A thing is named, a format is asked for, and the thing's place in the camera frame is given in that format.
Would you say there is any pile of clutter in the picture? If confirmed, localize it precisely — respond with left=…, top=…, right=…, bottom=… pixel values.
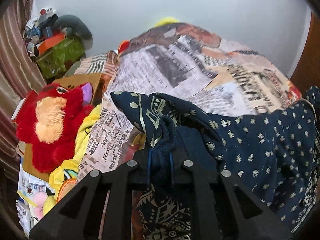
left=23, top=7, right=59, bottom=55

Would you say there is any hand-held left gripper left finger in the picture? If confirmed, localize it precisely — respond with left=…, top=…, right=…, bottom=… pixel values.
left=29, top=140, right=152, bottom=240

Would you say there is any pink plush toy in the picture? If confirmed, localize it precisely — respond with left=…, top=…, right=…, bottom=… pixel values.
left=32, top=192, right=50, bottom=220

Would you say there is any flat white box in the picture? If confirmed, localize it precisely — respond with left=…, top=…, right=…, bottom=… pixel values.
left=11, top=99, right=27, bottom=121

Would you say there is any picture booklet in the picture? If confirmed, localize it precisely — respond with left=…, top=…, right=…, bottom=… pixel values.
left=16, top=171, right=50, bottom=207

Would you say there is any yellow plush toy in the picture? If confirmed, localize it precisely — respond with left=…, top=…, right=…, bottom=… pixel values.
left=49, top=104, right=103, bottom=213

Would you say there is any red plush toy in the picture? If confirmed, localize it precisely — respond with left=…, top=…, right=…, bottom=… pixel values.
left=16, top=82, right=94, bottom=173

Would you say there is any newspaper print blanket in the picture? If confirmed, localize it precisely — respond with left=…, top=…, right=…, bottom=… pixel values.
left=64, top=22, right=303, bottom=180

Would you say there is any orange box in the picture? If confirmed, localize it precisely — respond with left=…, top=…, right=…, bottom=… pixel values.
left=37, top=34, right=66, bottom=54

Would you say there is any cardboard box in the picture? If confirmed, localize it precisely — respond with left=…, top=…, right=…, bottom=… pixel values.
left=54, top=72, right=107, bottom=105

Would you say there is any navy patterned hoodie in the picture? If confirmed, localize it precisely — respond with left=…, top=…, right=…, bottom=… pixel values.
left=110, top=86, right=320, bottom=240

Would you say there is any grey neck pillow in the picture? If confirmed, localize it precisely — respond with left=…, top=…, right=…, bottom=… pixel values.
left=54, top=15, right=93, bottom=49

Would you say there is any wooden wardrobe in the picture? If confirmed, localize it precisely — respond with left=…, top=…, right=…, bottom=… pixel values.
left=290, top=12, right=320, bottom=98

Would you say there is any striped satin curtain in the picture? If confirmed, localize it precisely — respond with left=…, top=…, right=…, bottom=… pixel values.
left=0, top=0, right=48, bottom=180

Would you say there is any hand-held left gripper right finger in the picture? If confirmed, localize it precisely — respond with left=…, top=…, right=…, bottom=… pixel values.
left=170, top=151, right=293, bottom=240

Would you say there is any green storage box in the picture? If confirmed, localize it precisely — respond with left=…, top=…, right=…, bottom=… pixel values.
left=36, top=36, right=85, bottom=79

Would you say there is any bright yellow plush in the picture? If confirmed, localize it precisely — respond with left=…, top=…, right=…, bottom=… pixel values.
left=154, top=17, right=179, bottom=28

